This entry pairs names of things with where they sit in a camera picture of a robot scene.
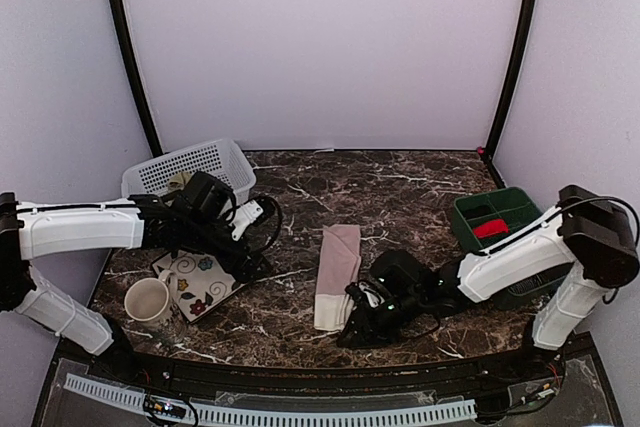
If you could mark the left black frame post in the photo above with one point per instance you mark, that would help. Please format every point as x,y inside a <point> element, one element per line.
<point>123,35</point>

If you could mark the floral square ceramic plate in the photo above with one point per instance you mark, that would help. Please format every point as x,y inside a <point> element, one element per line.
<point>202,284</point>

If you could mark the green divided organizer box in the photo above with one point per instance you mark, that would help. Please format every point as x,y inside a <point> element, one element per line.
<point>517,209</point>

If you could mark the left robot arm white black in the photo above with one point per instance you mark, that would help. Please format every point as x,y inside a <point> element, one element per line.
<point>29,231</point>

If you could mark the beige floral mug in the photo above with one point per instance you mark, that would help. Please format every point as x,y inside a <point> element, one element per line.
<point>151,303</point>

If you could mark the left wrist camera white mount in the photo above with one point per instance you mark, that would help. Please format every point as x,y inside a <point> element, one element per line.
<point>243,217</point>

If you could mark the white slotted cable duct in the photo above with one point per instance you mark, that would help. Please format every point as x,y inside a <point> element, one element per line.
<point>167,410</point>

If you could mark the dark green rolled cloth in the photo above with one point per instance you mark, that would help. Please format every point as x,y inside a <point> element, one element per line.
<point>477,211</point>

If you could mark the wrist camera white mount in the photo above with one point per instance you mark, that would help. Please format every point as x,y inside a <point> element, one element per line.
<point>373,297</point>
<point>243,217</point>

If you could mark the red rolled cloth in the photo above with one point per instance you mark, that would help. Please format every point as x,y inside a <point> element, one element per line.
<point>491,228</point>

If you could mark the black frame post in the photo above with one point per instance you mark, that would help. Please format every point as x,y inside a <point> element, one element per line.
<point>516,58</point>
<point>123,35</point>

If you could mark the black front table rail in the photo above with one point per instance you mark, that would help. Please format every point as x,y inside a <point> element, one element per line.
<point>453,359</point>

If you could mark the olive green crumpled cloth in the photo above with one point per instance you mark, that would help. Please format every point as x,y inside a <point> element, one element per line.
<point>178,182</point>

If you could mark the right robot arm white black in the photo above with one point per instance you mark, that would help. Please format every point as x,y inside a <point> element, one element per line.
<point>595,237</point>

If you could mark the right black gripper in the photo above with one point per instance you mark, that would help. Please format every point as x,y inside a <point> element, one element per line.
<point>368,333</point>

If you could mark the pink white underwear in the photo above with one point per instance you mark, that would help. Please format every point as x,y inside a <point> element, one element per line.
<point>339,265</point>

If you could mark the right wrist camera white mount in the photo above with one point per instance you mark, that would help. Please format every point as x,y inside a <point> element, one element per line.
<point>373,297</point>

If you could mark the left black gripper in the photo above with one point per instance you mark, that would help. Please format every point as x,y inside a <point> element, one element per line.
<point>245,273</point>

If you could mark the right black frame post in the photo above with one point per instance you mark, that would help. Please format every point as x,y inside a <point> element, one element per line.
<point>516,58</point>

